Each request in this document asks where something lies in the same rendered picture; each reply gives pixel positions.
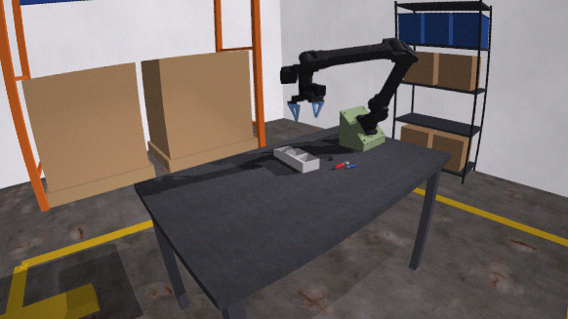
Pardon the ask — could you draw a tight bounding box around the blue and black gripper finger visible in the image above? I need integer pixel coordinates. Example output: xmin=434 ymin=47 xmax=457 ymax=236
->
xmin=312 ymin=101 xmax=324 ymax=118
xmin=287 ymin=103 xmax=300 ymax=122

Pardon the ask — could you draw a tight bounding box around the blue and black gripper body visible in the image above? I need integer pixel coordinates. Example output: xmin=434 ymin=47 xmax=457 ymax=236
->
xmin=287 ymin=82 xmax=317 ymax=104

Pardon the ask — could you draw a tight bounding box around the white bin rack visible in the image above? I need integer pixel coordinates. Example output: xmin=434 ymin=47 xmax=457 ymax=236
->
xmin=273 ymin=146 xmax=319 ymax=173

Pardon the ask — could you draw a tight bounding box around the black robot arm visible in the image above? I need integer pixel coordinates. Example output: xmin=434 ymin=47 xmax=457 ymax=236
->
xmin=280 ymin=38 xmax=419 ymax=136

